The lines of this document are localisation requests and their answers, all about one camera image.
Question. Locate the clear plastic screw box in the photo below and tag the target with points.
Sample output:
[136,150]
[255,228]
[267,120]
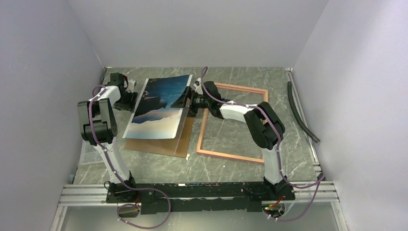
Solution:
[89,155]

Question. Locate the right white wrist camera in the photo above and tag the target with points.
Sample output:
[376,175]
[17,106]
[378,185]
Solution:
[197,86]

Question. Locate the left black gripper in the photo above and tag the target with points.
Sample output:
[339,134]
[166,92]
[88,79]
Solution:
[130,106]

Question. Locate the blue landscape photo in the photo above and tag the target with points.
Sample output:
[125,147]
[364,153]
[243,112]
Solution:
[153,118]

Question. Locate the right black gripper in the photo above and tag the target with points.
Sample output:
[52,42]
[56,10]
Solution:
[181,102]

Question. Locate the aluminium extrusion rail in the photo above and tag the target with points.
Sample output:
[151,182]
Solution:
[96,194]

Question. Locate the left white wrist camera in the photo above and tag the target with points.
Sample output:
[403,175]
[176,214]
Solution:
[129,84]

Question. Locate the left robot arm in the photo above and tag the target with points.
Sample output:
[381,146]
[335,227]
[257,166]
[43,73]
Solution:
[99,127]

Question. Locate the pink wooden picture frame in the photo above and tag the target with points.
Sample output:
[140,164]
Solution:
[234,122]

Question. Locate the clear glass pane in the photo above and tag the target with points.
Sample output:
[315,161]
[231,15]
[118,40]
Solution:
[183,133]

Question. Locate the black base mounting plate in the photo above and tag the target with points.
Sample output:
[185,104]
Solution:
[193,197]

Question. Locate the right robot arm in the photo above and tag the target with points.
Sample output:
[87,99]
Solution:
[265,127]

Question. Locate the brown backing board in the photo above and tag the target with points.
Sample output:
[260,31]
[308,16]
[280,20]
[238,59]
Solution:
[154,146]

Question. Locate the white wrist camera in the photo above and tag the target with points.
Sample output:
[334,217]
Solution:
[129,84]
[197,86]

